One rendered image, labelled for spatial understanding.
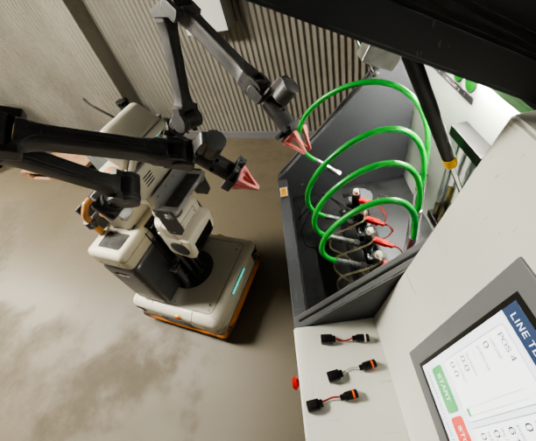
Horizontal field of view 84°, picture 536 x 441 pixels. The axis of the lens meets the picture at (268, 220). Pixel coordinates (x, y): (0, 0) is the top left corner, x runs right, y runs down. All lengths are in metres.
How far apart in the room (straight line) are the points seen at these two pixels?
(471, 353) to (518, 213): 0.22
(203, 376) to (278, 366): 0.45
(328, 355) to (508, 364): 0.45
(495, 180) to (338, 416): 0.59
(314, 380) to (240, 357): 1.16
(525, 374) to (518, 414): 0.06
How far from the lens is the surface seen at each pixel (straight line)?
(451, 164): 0.53
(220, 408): 1.94
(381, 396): 0.83
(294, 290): 0.96
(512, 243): 0.47
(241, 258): 1.92
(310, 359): 0.85
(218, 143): 0.79
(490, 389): 0.54
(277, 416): 1.85
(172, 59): 1.25
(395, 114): 1.24
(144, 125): 1.19
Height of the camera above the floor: 1.80
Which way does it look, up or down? 48 degrees down
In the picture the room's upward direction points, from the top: 19 degrees counter-clockwise
